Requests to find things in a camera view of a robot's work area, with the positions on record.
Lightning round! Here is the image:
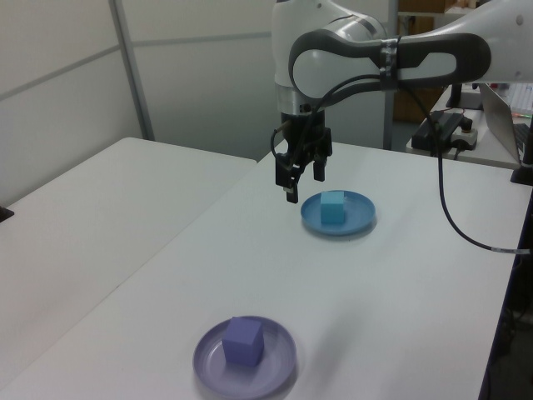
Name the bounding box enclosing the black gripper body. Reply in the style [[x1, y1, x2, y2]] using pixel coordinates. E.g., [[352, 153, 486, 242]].
[[278, 111, 334, 159]]

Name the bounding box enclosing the cyan foam cube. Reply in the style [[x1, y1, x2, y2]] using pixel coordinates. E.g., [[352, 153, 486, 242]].
[[319, 190, 347, 225]]

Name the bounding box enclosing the purple foam cube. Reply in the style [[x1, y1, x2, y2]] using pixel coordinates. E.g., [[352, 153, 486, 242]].
[[222, 316, 266, 368]]

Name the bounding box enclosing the blue round plate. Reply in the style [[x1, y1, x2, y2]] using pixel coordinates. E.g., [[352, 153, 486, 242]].
[[300, 189, 377, 238]]

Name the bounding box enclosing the black power box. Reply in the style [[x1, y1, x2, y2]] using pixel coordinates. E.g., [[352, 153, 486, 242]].
[[411, 109, 465, 150]]

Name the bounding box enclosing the brown cardboard box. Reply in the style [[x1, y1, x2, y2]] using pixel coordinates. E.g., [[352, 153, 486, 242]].
[[393, 87, 443, 123]]

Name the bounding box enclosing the white emergency stop button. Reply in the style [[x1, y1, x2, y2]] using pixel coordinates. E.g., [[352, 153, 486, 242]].
[[449, 119, 479, 153]]

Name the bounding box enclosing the black monitor stand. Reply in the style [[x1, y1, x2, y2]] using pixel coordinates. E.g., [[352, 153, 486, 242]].
[[446, 82, 465, 108]]

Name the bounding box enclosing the white side desk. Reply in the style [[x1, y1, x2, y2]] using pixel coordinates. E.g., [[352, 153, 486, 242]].
[[405, 85, 524, 170]]

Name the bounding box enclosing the silver laptop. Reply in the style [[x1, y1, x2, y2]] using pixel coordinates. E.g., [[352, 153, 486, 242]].
[[477, 82, 533, 165]]

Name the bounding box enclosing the purple round plate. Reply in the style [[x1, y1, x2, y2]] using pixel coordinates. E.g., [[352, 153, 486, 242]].
[[192, 314, 298, 398]]

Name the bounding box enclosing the thin black gripper cable loop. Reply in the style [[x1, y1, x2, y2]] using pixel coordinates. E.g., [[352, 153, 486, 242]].
[[269, 121, 293, 168]]

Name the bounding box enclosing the grey partition post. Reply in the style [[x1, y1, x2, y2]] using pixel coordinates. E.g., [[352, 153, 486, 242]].
[[109, 0, 156, 142], [381, 87, 396, 151]]

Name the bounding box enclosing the dark cable strap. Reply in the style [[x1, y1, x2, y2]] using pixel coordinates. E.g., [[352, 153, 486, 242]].
[[378, 36, 403, 91]]

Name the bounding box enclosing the long black hanging cable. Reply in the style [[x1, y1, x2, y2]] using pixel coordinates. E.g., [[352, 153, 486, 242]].
[[286, 73, 533, 256]]

